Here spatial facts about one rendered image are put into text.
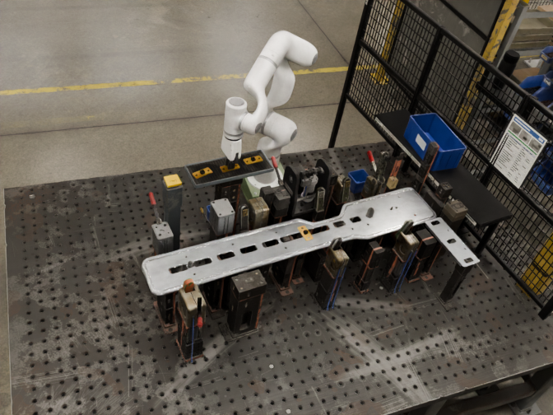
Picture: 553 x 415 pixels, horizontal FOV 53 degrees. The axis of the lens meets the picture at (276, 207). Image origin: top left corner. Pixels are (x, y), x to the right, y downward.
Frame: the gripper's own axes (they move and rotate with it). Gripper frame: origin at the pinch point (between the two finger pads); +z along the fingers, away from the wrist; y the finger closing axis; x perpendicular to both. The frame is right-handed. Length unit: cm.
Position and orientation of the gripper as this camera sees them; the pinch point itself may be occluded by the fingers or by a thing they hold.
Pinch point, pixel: (230, 163)
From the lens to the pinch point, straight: 243.9
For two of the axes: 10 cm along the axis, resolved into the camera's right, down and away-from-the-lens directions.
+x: 8.6, -2.6, 4.3
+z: -1.4, 7.1, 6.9
